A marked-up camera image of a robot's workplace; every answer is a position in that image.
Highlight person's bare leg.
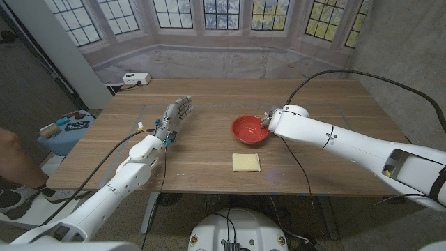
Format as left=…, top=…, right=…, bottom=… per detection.
left=0, top=127, right=49, bottom=189

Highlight black round fan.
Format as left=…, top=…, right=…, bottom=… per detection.
left=158, top=192, right=184, bottom=207

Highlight grey sneaker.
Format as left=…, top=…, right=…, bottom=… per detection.
left=0, top=185, right=88, bottom=212

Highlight red bowl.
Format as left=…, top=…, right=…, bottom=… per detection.
left=230, top=114, right=270, bottom=145

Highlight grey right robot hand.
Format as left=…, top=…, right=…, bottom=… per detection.
left=260, top=110, right=276, bottom=130

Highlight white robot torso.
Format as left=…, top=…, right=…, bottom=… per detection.
left=187, top=208, right=289, bottom=251

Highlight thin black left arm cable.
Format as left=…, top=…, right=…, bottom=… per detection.
left=141, top=139, right=169, bottom=250

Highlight yellow sponge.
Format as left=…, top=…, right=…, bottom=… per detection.
left=231, top=153, right=261, bottom=173

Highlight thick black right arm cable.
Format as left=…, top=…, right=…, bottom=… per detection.
left=284, top=68, right=446, bottom=134

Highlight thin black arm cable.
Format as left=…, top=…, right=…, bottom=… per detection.
left=141, top=139, right=169, bottom=250
left=280, top=137, right=330, bottom=236

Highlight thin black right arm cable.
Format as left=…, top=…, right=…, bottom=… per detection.
left=280, top=137, right=330, bottom=236

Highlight tan brush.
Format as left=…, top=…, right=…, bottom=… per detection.
left=38, top=123, right=62, bottom=139

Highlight white power strip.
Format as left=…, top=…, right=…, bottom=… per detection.
left=121, top=72, right=152, bottom=86

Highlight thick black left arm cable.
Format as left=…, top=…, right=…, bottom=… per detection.
left=40, top=128, right=156, bottom=227

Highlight printed window backdrop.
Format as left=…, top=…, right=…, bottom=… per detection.
left=43, top=0, right=372, bottom=84

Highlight black phone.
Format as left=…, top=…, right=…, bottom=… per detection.
left=64, top=120, right=91, bottom=132

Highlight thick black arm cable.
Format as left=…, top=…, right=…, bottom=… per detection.
left=40, top=128, right=156, bottom=227
left=284, top=68, right=446, bottom=134

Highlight blue stool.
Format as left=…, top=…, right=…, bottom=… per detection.
left=36, top=110, right=97, bottom=157

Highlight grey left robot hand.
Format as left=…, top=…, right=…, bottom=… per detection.
left=153, top=95, right=194, bottom=147

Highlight grey table leg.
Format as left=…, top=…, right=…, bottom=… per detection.
left=140, top=192, right=161, bottom=234
left=316, top=195, right=339, bottom=241

